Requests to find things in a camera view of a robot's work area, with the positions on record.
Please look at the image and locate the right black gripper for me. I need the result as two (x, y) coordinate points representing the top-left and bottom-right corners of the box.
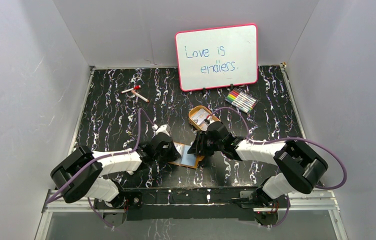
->
(187, 130), (224, 157)

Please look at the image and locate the silver VIP credit card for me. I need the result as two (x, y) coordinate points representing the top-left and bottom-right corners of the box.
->
(174, 143), (185, 155)

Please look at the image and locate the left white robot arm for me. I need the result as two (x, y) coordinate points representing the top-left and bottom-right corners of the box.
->
(47, 132), (181, 208)

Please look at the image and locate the credit cards stack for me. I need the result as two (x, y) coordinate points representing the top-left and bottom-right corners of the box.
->
(191, 108), (209, 126)

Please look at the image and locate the tan oval tray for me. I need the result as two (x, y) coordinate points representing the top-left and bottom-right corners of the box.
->
(188, 105), (221, 131)

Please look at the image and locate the white marker pen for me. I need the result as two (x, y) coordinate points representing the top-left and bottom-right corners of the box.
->
(131, 90), (150, 103)

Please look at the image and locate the coloured marker pack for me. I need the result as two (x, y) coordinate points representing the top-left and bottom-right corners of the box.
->
(225, 88), (258, 114)

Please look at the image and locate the red capped marker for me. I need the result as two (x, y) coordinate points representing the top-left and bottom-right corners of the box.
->
(121, 85), (141, 94)

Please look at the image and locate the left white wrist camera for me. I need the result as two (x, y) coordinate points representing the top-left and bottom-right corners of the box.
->
(152, 124), (170, 136)

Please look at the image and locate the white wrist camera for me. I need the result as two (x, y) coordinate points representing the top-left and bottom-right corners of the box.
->
(204, 116), (215, 129)
(152, 124), (170, 136)

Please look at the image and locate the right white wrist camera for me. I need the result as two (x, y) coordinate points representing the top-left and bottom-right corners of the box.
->
(204, 116), (215, 129)

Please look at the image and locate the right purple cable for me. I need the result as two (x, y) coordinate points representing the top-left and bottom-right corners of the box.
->
(206, 106), (348, 191)

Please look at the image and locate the purple cable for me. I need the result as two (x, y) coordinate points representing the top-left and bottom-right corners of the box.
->
(206, 106), (348, 191)
(44, 108), (157, 205)

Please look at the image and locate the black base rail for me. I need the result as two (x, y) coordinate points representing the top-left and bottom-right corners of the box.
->
(125, 186), (263, 221)

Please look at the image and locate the white board pink frame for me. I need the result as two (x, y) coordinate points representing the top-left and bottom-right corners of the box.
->
(174, 23), (259, 92)

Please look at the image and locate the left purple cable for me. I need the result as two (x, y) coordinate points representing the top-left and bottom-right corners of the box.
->
(44, 108), (157, 205)

